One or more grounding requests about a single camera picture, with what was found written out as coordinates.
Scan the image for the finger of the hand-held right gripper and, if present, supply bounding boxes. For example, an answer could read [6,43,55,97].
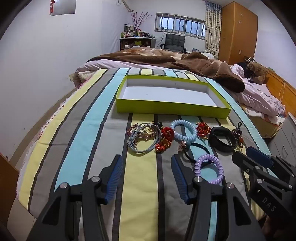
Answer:
[232,151,270,183]
[246,147,296,184]

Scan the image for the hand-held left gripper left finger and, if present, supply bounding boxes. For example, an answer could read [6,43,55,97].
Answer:
[26,154,124,241]

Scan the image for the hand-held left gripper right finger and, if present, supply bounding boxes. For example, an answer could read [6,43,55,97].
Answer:
[171,153,266,241]

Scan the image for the purple spiral hair tie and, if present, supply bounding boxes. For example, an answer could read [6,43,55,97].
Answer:
[194,154,224,185]

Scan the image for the dark red bead bracelet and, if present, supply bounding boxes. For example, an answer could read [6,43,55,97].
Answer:
[232,122,244,148]

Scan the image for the black wristband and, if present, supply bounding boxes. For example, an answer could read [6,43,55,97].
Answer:
[208,126,238,153]

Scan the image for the grey-blue cord hair tie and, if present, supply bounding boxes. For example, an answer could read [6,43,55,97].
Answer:
[128,122,161,154]

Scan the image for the red knot beaded charm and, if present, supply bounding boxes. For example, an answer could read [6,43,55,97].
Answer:
[155,127,175,154]

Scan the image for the pink beaded bracelet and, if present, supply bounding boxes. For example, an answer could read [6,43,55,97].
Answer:
[128,124,159,142]

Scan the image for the green shallow cardboard box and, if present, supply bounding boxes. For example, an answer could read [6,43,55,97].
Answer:
[115,75,232,119]

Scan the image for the grey drawer cabinet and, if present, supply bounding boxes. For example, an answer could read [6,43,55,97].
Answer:
[268,112,296,164]

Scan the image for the red gold flower ornament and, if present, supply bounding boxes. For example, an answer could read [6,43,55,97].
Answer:
[196,122,210,139]

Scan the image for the striped bed sheet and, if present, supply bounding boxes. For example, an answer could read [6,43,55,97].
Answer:
[16,68,271,241]

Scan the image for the pale pink duvet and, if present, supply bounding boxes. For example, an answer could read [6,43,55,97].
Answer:
[76,51,287,122]

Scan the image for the orange wooden headboard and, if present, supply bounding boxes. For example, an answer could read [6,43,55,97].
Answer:
[240,69,296,139]

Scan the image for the brown teddy bear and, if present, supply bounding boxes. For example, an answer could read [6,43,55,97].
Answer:
[246,62,269,85]

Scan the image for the black cloth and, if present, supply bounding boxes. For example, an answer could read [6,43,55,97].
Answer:
[236,61,255,78]

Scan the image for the brown wooden furniture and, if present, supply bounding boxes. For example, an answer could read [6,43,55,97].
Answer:
[0,153,19,229]

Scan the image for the brown fleece blanket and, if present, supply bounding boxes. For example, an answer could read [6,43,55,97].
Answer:
[86,47,245,93]

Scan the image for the orange wooden wardrobe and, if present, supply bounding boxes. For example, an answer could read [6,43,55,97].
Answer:
[218,2,258,66]

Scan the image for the patterned curtain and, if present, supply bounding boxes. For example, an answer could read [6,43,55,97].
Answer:
[204,1,223,60]

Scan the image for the black padded chair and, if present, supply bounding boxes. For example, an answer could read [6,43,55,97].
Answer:
[160,33,187,54]

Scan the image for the wooden shelf desk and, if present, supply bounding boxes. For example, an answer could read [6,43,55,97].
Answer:
[119,37,157,51]

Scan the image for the barred window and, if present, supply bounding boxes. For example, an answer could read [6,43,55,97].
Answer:
[154,12,207,40]

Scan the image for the row of bottles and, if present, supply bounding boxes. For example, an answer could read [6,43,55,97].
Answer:
[122,23,145,39]

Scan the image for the pink flower branches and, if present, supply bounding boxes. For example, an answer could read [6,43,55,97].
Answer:
[130,11,152,32]

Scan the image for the black hair tie pink charm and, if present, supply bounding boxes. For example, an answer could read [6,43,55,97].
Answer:
[178,140,211,163]

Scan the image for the light blue spiral hair tie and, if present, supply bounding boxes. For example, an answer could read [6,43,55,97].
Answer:
[169,119,197,142]

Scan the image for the orange cable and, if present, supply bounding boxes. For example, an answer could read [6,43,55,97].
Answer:
[278,78,287,105]

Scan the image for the white wall board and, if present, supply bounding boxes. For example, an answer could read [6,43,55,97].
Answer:
[50,0,77,16]

